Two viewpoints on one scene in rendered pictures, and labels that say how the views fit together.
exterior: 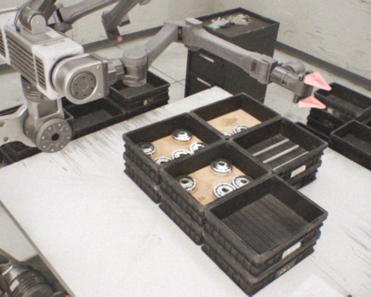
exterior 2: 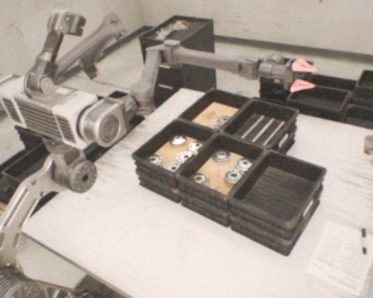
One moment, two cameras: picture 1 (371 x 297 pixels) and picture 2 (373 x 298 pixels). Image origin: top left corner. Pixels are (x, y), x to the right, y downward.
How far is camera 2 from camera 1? 0.26 m
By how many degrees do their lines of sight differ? 6
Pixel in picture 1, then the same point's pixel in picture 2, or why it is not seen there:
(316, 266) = (327, 213)
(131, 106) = not seen: hidden behind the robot
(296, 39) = (222, 28)
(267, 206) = (271, 177)
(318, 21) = (236, 8)
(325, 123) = (276, 91)
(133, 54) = (140, 88)
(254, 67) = (240, 68)
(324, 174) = (299, 135)
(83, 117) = not seen: hidden behind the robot
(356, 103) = not seen: hidden behind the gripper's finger
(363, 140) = (312, 97)
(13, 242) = (55, 272)
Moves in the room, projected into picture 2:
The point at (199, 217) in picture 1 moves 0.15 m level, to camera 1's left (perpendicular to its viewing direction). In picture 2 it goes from (224, 205) to (192, 212)
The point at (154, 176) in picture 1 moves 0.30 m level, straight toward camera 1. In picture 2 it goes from (171, 181) to (190, 225)
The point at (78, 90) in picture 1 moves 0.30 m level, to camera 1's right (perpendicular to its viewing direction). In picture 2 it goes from (107, 135) to (197, 116)
